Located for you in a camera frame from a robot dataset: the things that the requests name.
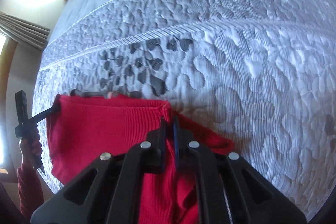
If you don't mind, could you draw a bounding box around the red knit sweater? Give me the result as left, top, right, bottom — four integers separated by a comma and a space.
46, 91, 235, 224

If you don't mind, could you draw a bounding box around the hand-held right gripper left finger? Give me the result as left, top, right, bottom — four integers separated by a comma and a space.
30, 117, 167, 224

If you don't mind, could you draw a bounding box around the person's left hand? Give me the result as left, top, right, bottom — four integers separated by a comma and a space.
18, 132, 43, 165

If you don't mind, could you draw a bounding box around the grey quilted leaf-print bedspread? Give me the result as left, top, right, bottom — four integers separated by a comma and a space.
31, 0, 336, 214

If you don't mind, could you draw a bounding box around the grey curtain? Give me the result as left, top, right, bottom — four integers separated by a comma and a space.
0, 11, 50, 51

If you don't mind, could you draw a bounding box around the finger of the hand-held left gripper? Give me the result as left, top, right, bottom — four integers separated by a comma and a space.
30, 105, 60, 125

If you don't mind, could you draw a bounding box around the person's left forearm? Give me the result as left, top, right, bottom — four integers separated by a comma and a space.
16, 161, 44, 222

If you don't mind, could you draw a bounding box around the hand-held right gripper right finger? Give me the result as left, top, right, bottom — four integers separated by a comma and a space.
172, 116, 307, 224

